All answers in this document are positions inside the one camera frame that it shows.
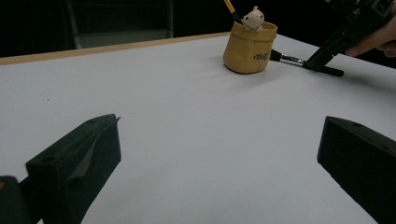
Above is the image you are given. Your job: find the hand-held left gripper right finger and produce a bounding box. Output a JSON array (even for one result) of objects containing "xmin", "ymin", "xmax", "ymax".
[{"xmin": 317, "ymin": 116, "xmax": 396, "ymax": 224}]

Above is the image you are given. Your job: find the yellow bear pen holder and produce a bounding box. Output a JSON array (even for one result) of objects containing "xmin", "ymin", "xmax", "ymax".
[{"xmin": 222, "ymin": 6, "xmax": 278, "ymax": 75}]

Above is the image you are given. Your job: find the white metal desk frame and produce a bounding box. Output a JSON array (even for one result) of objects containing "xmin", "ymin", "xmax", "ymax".
[{"xmin": 65, "ymin": 0, "xmax": 175, "ymax": 49}]

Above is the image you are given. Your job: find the thin black orange-tipped brush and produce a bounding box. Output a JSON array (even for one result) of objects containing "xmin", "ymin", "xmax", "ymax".
[{"xmin": 223, "ymin": 0, "xmax": 244, "ymax": 25}]

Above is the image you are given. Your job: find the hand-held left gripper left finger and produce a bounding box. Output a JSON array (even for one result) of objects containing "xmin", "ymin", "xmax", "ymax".
[{"xmin": 24, "ymin": 113, "xmax": 122, "ymax": 224}]

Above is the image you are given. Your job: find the black makeup brush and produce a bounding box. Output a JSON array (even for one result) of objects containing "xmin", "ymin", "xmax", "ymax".
[{"xmin": 269, "ymin": 49, "xmax": 346, "ymax": 77}]

